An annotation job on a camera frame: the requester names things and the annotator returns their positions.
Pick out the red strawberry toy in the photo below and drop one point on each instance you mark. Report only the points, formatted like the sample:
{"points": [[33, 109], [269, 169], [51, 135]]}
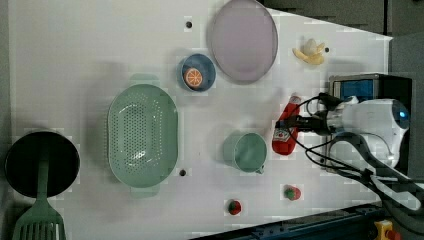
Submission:
{"points": [[234, 207], [292, 193]]}

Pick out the orange slice toy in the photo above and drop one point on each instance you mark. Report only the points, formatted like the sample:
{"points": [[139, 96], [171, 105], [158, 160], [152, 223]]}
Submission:
{"points": [[193, 77]]}

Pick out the right red strawberry toy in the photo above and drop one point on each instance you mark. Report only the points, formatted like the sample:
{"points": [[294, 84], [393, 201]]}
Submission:
{"points": [[292, 193]]}

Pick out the green perforated colander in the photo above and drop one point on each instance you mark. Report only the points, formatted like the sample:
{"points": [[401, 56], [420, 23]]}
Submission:
{"points": [[142, 136]]}

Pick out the yellow red emergency stop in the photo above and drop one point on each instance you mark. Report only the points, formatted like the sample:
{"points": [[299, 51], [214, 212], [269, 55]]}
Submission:
{"points": [[385, 231]]}

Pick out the black frying pan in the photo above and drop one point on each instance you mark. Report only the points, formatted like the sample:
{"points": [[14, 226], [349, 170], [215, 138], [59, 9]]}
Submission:
{"points": [[42, 149]]}

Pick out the red felt ketchup bottle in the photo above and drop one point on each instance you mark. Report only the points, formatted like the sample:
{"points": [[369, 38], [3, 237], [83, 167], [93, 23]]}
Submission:
{"points": [[284, 139]]}

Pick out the green slotted spatula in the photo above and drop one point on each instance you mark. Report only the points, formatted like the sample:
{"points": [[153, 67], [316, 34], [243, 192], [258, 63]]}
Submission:
{"points": [[41, 221]]}

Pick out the left red strawberry toy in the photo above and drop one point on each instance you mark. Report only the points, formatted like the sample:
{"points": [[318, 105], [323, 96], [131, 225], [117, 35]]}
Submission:
{"points": [[234, 207]]}

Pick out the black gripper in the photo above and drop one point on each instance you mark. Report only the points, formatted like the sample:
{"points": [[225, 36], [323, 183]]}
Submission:
{"points": [[305, 124]]}

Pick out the lilac round plate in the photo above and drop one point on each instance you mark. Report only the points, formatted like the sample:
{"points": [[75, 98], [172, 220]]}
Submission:
{"points": [[244, 40]]}

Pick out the green mug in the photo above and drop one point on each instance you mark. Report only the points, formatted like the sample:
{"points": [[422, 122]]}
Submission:
{"points": [[245, 151]]}

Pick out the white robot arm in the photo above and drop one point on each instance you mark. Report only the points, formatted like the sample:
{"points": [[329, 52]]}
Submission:
{"points": [[392, 185]]}

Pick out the peeled banana toy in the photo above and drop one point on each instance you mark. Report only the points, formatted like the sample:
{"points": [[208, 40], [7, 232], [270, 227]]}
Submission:
{"points": [[310, 53]]}

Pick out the blue small bowl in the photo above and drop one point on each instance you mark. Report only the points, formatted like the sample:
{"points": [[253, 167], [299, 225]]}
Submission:
{"points": [[204, 65]]}

